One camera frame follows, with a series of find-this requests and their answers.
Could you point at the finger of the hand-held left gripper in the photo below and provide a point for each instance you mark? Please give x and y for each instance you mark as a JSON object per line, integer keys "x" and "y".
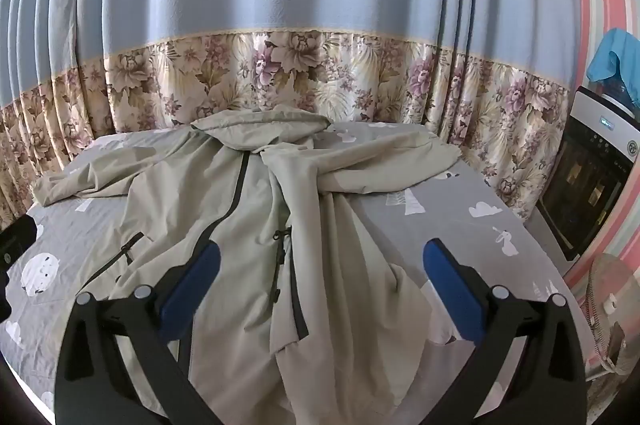
{"x": 17, "y": 239}

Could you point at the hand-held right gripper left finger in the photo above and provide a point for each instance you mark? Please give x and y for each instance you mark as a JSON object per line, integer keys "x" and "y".
{"x": 192, "y": 287}

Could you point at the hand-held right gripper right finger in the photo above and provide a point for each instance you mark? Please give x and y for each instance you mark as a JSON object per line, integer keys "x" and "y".
{"x": 452, "y": 290}

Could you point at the beige hooded jacket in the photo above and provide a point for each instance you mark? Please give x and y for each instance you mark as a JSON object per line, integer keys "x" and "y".
{"x": 240, "y": 215}

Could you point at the grey printed bed sheet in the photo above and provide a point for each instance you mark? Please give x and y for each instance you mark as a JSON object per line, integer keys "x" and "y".
{"x": 450, "y": 217}

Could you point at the beige electric fan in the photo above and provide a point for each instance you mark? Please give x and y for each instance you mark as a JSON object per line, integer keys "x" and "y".
{"x": 612, "y": 295}

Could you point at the water dispenser bottle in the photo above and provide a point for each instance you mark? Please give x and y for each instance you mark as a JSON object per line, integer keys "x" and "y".
{"x": 622, "y": 92}

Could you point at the blue cloth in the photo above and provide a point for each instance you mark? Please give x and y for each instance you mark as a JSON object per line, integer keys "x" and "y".
{"x": 612, "y": 52}

